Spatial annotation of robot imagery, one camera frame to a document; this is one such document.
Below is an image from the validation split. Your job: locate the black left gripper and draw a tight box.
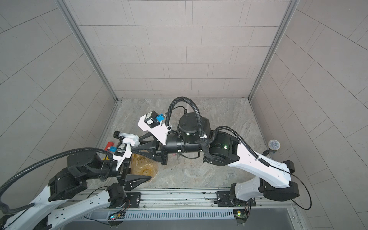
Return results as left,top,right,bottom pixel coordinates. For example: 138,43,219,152
85,145,150,190

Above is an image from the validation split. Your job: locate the black spray nozzle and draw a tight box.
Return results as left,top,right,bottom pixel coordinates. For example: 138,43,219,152
113,131,140,147

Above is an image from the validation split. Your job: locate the orange translucent spray bottle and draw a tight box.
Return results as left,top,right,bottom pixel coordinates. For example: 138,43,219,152
131,154,159,179

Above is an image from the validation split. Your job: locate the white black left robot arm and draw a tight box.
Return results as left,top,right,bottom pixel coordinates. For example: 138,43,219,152
1,148,151,230

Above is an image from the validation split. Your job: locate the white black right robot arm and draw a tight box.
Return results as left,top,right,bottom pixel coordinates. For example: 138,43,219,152
131,111,300,202

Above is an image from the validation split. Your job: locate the red spray nozzle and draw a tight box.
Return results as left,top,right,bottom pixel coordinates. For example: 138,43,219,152
104,142,115,151

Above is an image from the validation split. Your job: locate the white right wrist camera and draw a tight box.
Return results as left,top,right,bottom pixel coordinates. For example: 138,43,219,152
138,110,169,146

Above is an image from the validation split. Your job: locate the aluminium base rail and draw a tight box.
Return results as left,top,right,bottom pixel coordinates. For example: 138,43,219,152
74,188,297,226

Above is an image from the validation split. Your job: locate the black corrugated right cable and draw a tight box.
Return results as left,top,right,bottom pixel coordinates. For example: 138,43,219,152
164,96,271,167

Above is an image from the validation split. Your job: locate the black corrugated cable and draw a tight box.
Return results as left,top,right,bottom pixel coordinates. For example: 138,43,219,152
164,96,271,167
0,147,114,215

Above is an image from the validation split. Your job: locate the black corrugated left cable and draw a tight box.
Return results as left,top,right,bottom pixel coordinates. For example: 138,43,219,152
0,147,114,215

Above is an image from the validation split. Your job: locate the aluminium corner frame post left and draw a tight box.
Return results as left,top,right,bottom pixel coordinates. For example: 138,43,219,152
55,0,118,102

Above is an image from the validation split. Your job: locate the aluminium corner frame post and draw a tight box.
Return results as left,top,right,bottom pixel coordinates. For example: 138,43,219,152
248,0,299,101
55,0,118,102

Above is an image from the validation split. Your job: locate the aluminium corner frame post right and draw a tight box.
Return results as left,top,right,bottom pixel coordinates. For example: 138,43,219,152
248,0,299,101

